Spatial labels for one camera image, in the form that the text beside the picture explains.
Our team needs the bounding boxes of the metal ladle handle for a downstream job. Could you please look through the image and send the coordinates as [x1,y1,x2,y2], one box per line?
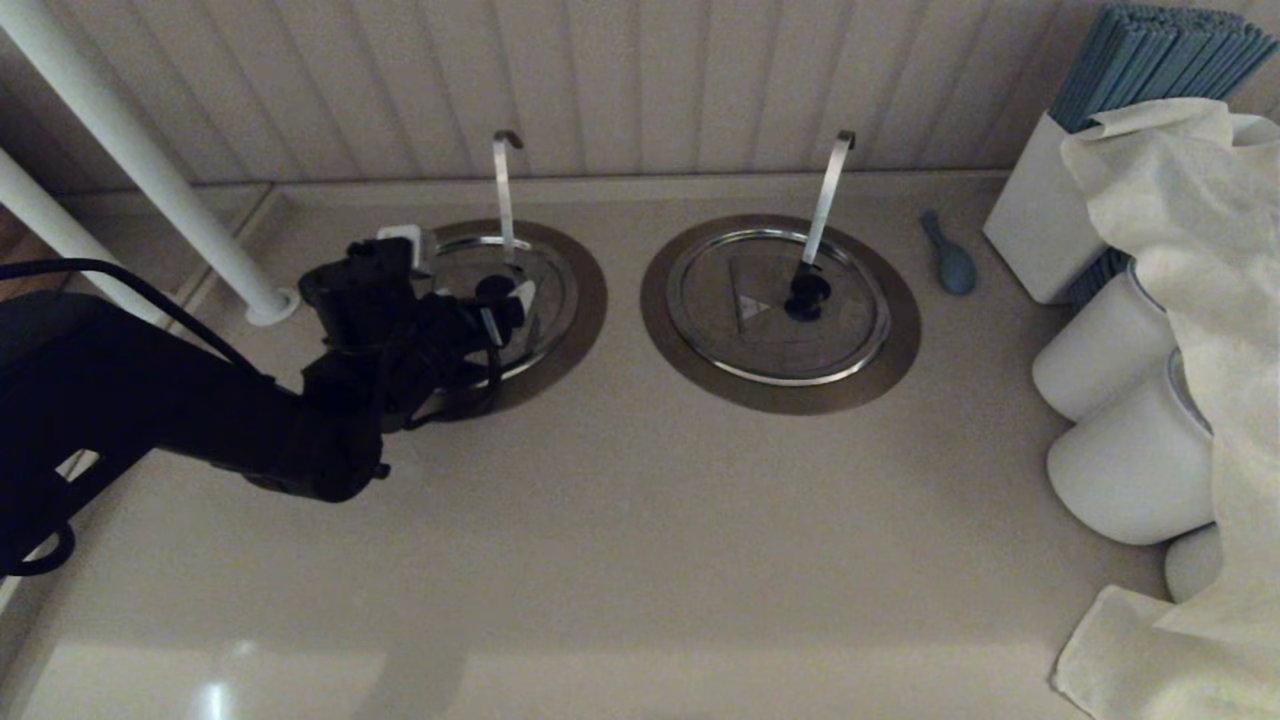
[492,130,525,266]
[800,130,857,269]

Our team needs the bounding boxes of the right round metal lid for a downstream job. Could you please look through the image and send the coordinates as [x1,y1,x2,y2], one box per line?
[640,213,922,417]

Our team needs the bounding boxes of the blue plastic spoon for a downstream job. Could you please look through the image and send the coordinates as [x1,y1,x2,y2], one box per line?
[920,208,977,298]

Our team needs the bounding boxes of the white pole base flange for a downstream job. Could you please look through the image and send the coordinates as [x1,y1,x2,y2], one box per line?
[243,287,302,329]

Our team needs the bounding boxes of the long white pole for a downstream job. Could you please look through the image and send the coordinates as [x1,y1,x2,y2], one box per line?
[0,0,286,306]

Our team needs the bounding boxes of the short white pole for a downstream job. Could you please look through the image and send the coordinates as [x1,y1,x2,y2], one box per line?
[0,150,171,326]

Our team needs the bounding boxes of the white straw holder box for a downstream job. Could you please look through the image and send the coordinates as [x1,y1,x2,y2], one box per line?
[982,110,1131,306]

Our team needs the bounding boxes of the blue straws bundle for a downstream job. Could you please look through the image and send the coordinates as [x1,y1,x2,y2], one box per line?
[1062,245,1136,311]
[1047,3,1280,136]

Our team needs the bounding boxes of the white woven cloth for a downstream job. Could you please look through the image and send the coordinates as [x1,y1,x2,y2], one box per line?
[1050,97,1280,720]

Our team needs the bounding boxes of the small white ceramic jar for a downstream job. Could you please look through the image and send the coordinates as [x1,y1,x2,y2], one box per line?
[1163,522,1226,603]

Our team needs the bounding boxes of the brown steel well ring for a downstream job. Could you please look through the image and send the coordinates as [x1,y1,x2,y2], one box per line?
[425,218,608,419]

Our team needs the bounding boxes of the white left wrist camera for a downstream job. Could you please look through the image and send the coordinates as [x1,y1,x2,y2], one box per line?
[375,224,438,296]

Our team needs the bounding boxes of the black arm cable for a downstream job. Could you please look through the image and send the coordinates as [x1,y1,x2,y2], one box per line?
[0,258,271,379]

